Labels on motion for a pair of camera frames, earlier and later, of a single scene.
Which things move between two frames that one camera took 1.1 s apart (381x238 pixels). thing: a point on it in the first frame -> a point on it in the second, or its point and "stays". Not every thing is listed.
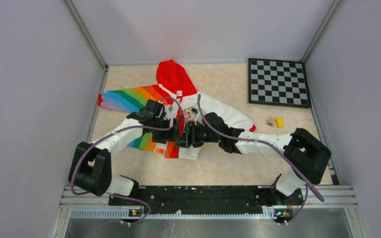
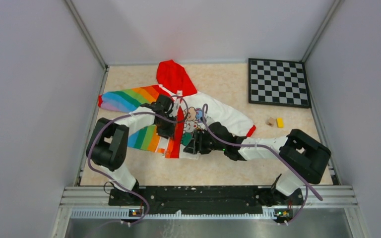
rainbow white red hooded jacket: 175,89 stays
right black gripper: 190,138 -> 196,145
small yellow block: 280,122 stays
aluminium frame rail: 343,202 stays
